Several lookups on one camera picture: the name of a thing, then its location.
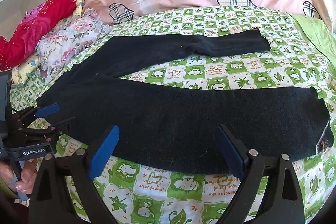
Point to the yellow floral cloth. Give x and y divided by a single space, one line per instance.
79 3

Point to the black pants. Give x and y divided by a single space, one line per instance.
170 119

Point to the plain green cloth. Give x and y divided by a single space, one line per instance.
315 29

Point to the green checked cartoon bedsheet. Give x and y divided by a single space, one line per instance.
236 74

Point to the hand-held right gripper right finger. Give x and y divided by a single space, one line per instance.
229 153

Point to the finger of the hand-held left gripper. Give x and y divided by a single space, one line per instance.
56 127
47 110

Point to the red sequined cloth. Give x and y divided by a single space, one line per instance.
34 27

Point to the person's left hand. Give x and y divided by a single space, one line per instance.
25 179

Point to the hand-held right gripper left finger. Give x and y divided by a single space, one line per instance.
105 153

